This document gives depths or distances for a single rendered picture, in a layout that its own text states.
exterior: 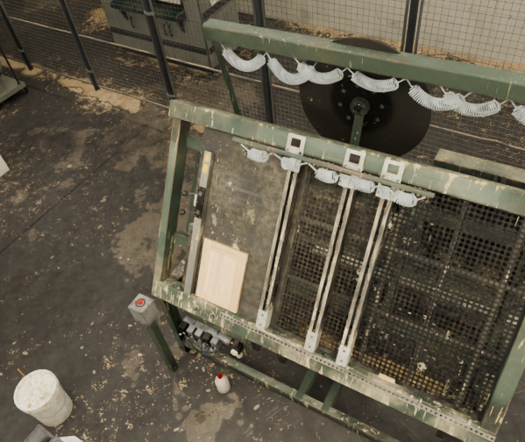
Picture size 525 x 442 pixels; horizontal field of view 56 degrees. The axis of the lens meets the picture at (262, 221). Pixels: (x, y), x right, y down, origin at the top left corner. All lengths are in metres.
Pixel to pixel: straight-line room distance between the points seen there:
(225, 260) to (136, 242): 2.00
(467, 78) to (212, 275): 1.83
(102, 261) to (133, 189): 0.97
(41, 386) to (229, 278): 1.63
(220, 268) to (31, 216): 3.03
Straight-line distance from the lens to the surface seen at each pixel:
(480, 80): 2.64
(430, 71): 2.68
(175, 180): 3.18
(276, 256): 2.84
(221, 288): 3.18
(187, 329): 3.34
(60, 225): 5.47
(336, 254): 2.69
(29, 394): 4.02
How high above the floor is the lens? 3.56
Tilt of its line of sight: 47 degrees down
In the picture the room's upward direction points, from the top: 8 degrees counter-clockwise
